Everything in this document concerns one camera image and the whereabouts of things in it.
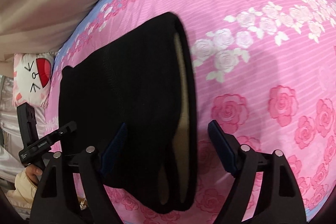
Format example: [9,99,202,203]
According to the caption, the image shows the person left hand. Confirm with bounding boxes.
[25,164,43,185]

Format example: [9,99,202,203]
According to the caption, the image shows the black pants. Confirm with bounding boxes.
[59,12,198,214]

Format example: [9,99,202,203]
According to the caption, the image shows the cream left sleeve forearm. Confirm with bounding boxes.
[5,170,37,215]

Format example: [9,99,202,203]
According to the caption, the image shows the white cat face pillow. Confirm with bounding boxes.
[13,53,55,109]

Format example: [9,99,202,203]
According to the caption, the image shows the pink floral bed sheet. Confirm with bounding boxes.
[45,0,335,223]

